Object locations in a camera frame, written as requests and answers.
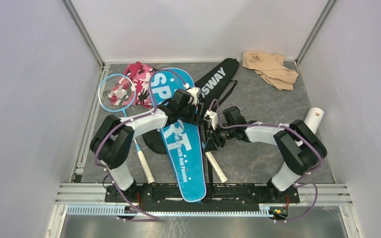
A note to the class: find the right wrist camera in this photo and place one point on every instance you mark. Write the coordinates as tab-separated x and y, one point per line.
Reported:
212	119

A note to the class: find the blue frame badminton racket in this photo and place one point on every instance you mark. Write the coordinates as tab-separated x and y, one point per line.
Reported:
112	146

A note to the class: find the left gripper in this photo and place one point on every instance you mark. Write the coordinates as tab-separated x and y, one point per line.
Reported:
194	118

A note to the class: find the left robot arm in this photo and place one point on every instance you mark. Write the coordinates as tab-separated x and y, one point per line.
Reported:
158	118

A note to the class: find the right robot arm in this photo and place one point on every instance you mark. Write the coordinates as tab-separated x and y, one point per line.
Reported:
297	142

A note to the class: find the blue Sport racket cover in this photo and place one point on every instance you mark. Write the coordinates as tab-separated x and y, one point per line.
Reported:
181	140

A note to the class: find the pink camouflage cloth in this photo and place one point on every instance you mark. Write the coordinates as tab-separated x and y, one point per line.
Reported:
138	77

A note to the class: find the black Crossway racket cover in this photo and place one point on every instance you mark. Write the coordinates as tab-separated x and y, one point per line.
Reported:
212	86

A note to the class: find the beige cloth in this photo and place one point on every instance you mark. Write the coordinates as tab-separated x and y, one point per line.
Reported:
270	67

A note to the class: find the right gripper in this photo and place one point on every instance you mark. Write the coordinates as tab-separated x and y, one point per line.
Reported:
216	138

